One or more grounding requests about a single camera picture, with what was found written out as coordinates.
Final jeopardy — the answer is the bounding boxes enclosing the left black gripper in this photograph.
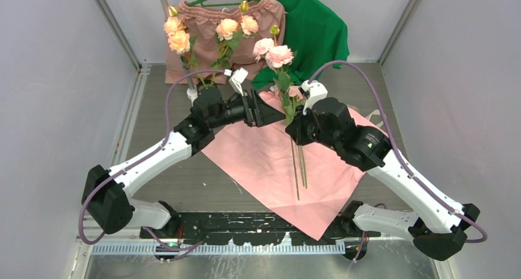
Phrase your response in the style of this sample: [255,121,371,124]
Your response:
[209,88,286,130]

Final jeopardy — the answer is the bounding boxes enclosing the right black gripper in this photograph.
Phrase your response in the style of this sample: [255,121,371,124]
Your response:
[286,103,340,152]

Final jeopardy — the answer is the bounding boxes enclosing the cream printed ribbon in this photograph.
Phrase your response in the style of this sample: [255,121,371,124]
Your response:
[347,104,384,128]

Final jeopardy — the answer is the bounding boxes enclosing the peach rose stem with bud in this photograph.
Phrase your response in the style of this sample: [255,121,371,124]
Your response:
[163,2,207,84]

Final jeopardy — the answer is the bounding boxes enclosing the black conical vase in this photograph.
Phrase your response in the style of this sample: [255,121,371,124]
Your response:
[197,84,217,97]

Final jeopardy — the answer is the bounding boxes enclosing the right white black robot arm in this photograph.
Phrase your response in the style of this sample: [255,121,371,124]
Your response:
[285,98,480,261]

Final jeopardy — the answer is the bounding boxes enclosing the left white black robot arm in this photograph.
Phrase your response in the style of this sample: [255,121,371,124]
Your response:
[82,87,285,238]

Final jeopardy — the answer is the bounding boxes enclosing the pink rose stems bunch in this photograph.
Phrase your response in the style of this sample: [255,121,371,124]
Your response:
[270,85,308,189]

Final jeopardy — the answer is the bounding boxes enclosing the silver clothes rack pole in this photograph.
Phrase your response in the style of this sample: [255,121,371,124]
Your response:
[160,0,198,103]

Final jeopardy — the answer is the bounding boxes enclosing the green t-shirt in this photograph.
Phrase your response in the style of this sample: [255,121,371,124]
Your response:
[276,0,350,85]

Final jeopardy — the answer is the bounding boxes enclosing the pink shorts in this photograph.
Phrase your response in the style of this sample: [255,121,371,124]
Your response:
[188,0,286,84]

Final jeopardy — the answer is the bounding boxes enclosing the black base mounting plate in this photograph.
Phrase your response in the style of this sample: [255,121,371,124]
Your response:
[153,212,361,246]

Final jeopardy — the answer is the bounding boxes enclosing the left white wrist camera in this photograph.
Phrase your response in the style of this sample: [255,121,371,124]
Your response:
[225,67,249,96]

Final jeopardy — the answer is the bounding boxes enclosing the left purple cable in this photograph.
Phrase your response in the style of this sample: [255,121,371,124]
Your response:
[78,68,233,262]

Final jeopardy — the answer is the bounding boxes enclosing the purple cable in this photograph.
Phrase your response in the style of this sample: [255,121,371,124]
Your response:
[78,68,233,262]
[307,60,488,262]

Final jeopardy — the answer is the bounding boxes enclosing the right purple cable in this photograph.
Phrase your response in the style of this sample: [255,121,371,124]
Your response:
[307,60,488,262]

